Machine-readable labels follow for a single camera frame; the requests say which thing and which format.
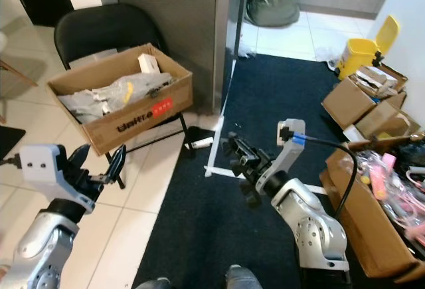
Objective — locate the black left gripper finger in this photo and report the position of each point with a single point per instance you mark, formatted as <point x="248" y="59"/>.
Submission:
<point x="119" y="166"/>
<point x="80" y="161"/>

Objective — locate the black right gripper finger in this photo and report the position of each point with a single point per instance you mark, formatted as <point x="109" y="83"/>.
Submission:
<point x="252" y="194"/>
<point x="237" y="144"/>

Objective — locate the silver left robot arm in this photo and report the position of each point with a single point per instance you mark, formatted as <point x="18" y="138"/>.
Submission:
<point x="43" y="249"/>

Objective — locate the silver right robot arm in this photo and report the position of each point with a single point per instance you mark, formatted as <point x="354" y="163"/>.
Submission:
<point x="312" y="226"/>

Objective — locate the yellow rubbish bin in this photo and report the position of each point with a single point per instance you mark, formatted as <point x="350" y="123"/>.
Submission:
<point x="358" y="53"/>

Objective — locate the white floor tape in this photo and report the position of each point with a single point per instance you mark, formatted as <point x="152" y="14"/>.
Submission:
<point x="217" y="149"/>

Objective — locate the white tube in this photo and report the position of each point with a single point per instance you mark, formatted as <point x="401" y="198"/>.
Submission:
<point x="201" y="142"/>

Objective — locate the printed cardboard box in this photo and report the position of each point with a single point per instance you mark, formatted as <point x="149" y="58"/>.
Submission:
<point x="139" y="119"/>

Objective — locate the dark carpet mat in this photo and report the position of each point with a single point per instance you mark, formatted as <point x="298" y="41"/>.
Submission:
<point x="279" y="96"/>

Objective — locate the clear plastic bag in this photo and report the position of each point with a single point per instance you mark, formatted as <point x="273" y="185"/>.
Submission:
<point x="106" y="96"/>

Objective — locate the black mat corner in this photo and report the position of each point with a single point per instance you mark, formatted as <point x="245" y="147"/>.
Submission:
<point x="10" y="141"/>

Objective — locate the grey right robot foot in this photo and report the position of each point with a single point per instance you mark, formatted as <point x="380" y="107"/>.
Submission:
<point x="241" y="277"/>

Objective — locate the grey robot foot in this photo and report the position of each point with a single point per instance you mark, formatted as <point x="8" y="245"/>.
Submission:
<point x="163" y="284"/>
<point x="241" y="277"/>

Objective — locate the small white box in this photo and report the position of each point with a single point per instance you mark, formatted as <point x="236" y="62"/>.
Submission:
<point x="149" y="63"/>

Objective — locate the cardboard box with papers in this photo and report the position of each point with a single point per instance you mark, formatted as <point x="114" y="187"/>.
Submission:
<point x="345" y="101"/>

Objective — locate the grey left robot foot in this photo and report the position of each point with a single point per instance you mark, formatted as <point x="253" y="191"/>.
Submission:
<point x="163" y="284"/>

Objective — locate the brown wooden stick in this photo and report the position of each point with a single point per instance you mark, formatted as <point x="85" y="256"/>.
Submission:
<point x="378" y="143"/>

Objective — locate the pink plastic item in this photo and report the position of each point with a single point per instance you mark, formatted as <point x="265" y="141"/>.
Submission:
<point x="382" y="176"/>

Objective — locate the large open cardboard box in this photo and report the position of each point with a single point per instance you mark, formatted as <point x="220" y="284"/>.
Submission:
<point x="372" y="242"/>

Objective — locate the plain cardboard box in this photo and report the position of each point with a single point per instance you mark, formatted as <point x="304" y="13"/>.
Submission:
<point x="382" y="121"/>

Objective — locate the black folding chair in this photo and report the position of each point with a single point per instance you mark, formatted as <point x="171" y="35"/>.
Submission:
<point x="106" y="30"/>

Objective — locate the tall grey cabinet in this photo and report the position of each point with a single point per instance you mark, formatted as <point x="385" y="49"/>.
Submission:
<point x="172" y="23"/>

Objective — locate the light grey left wrist camera mount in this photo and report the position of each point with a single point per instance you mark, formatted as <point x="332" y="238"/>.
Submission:
<point x="43" y="163"/>

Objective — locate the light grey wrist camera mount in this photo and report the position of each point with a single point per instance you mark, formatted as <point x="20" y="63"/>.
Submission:
<point x="43" y="163"/>
<point x="291" y="133"/>

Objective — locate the light grey right wrist camera mount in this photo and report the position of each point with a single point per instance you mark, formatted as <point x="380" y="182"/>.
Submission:
<point x="291" y="133"/>

